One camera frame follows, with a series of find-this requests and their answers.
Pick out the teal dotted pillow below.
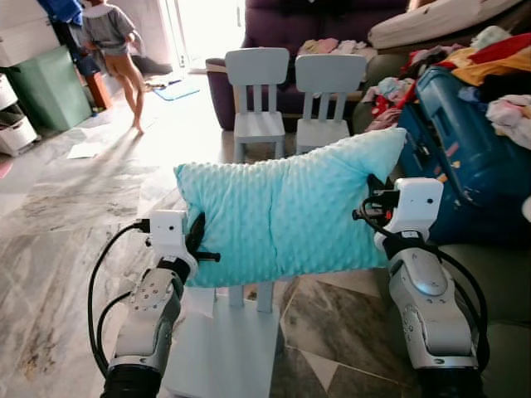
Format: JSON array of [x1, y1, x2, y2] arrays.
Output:
[[174, 127, 407, 289]]

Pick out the purple fabric sofa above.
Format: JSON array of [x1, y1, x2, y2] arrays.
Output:
[[206, 0, 416, 129]]

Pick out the white plastic kids chair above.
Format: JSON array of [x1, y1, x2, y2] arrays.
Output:
[[162, 282, 283, 398], [295, 54, 368, 156], [224, 47, 291, 163]]

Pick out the blue suitcase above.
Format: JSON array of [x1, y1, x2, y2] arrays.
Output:
[[397, 66, 531, 241]]

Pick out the white paper sheet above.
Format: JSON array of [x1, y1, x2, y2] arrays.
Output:
[[66, 141, 105, 160]]

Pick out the light blue floor mat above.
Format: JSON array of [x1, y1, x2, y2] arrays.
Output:
[[153, 79, 202, 102]]

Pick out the pale pink white garment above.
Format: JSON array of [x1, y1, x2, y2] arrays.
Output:
[[485, 94, 531, 150]]

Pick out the yellow garment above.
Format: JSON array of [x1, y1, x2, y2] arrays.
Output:
[[448, 48, 531, 86]]

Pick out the cream long cushion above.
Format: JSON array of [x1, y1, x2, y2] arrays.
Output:
[[368, 0, 531, 51]]

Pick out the orange wooden cabinet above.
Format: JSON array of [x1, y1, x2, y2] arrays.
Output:
[[83, 70, 113, 110]]

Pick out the red garment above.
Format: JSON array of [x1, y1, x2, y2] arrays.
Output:
[[469, 33, 531, 67]]

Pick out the green laundry bin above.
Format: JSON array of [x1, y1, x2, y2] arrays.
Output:
[[4, 46, 94, 132]]

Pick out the white plastic drawers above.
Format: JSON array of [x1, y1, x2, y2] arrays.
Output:
[[0, 73, 38, 157]]

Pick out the child in grey shirt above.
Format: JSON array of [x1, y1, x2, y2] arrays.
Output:
[[79, 0, 149, 135]]

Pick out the blue hanging cloth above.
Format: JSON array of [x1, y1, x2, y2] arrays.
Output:
[[37, 0, 84, 26]]

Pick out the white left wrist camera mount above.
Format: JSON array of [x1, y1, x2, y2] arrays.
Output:
[[148, 210, 200, 279]]

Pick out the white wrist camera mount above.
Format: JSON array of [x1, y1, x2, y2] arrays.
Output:
[[383, 177, 444, 250], [148, 210, 200, 279]]

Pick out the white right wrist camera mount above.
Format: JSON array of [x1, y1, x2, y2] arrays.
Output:
[[383, 177, 444, 250]]

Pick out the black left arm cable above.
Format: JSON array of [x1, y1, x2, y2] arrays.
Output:
[[86, 218, 152, 379]]

